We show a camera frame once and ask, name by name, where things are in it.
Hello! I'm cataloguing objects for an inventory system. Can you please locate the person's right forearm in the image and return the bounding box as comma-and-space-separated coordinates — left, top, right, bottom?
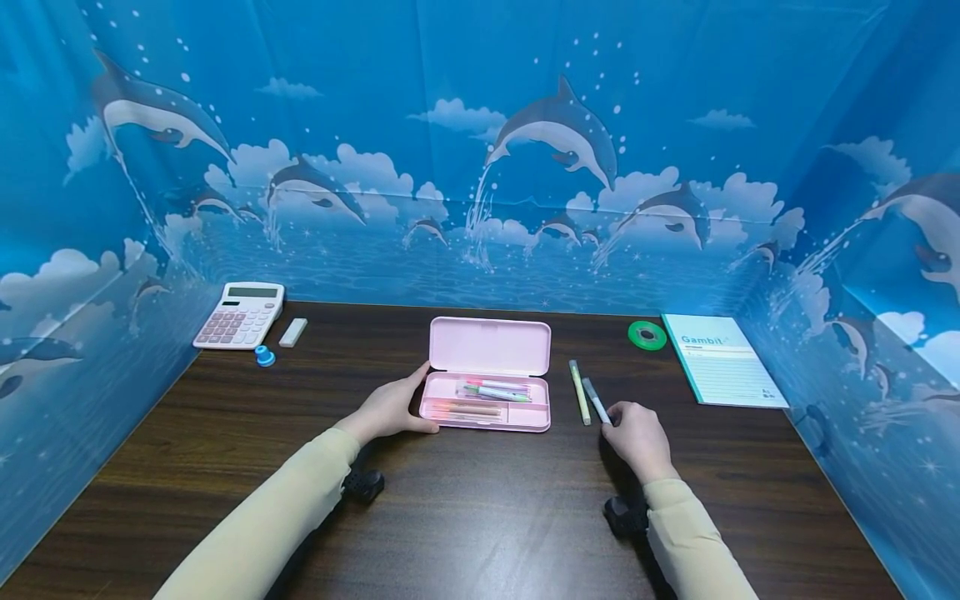
642, 475, 759, 600

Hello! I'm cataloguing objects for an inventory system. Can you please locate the green and white pen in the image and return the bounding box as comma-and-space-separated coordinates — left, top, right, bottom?
462, 385, 533, 403

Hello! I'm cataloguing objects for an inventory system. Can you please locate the green tape roll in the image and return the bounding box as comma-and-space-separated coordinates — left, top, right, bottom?
627, 320, 668, 352

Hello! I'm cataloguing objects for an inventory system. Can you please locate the pink and white calculator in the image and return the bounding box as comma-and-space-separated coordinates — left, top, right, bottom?
192, 282, 286, 351

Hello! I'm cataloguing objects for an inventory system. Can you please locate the grey and white pen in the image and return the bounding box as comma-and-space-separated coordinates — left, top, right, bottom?
582, 377, 613, 425

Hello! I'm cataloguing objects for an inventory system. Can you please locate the person's left forearm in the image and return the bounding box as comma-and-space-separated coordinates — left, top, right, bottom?
152, 427, 363, 600

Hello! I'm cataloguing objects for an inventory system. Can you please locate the person's left hand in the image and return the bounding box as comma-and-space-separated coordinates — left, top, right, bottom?
334, 362, 442, 448

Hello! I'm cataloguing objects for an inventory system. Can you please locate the yellow-green highlighter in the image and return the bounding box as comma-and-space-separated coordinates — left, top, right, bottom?
568, 359, 593, 427

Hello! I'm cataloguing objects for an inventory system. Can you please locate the light teal notebook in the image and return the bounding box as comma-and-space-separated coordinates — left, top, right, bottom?
661, 313, 790, 409

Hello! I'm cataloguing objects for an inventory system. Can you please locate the pink pencil case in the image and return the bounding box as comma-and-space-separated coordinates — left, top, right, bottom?
418, 316, 553, 433

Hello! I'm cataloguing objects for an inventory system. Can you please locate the black wrist band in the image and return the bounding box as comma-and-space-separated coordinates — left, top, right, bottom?
603, 493, 651, 537
342, 442, 386, 504

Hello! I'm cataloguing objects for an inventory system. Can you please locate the person's right hand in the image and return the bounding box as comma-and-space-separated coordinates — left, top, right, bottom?
600, 401, 681, 486

